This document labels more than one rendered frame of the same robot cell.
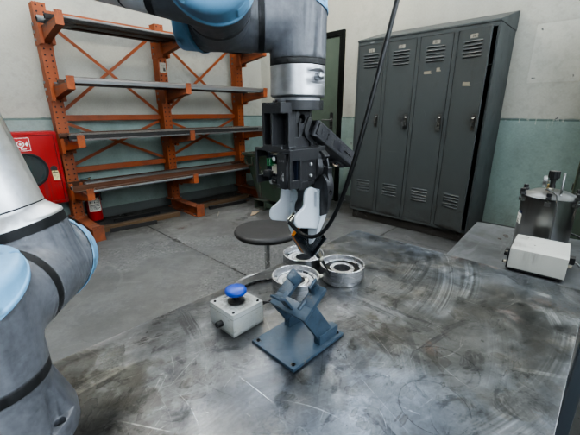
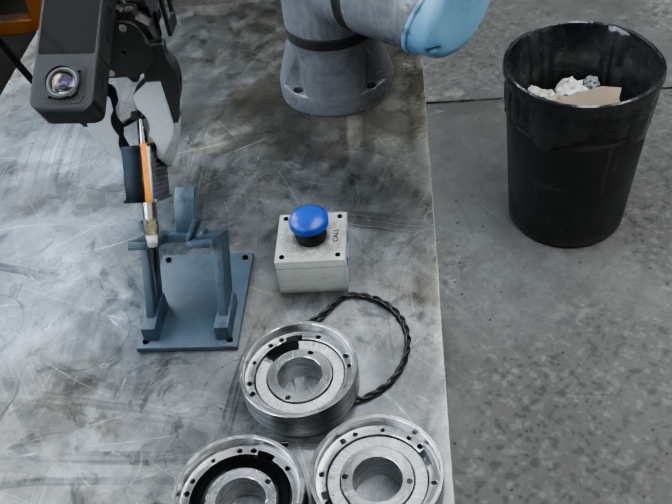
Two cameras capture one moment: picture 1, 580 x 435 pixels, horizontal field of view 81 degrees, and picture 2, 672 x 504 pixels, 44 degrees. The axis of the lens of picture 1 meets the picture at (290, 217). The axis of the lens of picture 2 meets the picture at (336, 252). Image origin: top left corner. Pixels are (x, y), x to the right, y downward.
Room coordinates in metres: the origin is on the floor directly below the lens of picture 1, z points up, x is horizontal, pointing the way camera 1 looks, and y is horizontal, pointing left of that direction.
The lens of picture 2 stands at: (1.06, -0.24, 1.41)
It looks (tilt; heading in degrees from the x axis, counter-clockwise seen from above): 44 degrees down; 144
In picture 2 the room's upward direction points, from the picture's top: 8 degrees counter-clockwise
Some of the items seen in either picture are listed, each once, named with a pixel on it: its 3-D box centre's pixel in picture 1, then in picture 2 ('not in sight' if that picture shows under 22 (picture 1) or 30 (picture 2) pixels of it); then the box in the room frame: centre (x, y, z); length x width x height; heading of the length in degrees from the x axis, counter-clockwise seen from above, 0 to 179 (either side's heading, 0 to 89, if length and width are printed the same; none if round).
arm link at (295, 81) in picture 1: (299, 85); not in sight; (0.50, -0.01, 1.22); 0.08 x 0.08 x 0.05
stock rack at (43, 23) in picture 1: (178, 123); not in sight; (4.05, 1.29, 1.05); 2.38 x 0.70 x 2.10; 136
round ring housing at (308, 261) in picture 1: (303, 260); (377, 484); (0.79, -0.03, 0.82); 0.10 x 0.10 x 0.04
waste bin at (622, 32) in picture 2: not in sight; (573, 141); (0.20, 1.10, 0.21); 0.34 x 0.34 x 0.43
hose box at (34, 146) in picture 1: (50, 182); not in sight; (3.36, 2.42, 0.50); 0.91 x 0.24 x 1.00; 136
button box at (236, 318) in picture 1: (234, 312); (314, 247); (0.55, 0.10, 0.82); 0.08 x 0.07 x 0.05; 136
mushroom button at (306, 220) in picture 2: (236, 298); (310, 232); (0.55, 0.10, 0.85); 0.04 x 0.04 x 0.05
